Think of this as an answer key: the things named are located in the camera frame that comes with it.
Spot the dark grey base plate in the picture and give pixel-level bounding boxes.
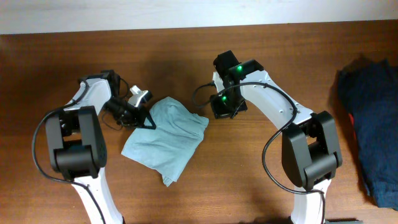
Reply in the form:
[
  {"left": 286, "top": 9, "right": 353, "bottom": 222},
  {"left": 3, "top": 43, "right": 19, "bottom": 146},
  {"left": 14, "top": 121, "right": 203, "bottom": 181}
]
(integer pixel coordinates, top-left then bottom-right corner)
[{"left": 325, "top": 220, "right": 364, "bottom": 224}]

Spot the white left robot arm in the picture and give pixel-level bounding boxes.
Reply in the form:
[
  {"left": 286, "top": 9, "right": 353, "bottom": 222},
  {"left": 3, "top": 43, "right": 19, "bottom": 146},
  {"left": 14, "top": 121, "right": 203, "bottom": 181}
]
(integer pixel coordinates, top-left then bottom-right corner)
[{"left": 45, "top": 70, "right": 156, "bottom": 223}]

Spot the light teal t-shirt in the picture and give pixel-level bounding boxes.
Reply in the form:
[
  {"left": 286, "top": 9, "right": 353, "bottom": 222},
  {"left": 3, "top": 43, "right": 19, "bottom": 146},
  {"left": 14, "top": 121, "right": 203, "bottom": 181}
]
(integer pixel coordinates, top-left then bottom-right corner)
[{"left": 121, "top": 96, "right": 209, "bottom": 187}]

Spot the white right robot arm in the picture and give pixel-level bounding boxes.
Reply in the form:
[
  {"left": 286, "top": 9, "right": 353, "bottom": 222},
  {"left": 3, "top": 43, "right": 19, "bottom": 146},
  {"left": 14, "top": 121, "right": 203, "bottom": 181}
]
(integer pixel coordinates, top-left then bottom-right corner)
[{"left": 211, "top": 58, "right": 343, "bottom": 223}]

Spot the dark blue folded garment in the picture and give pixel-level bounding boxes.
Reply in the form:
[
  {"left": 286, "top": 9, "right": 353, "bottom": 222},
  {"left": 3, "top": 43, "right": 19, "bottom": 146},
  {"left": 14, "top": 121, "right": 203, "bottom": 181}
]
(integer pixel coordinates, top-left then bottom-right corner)
[{"left": 337, "top": 60, "right": 397, "bottom": 210}]

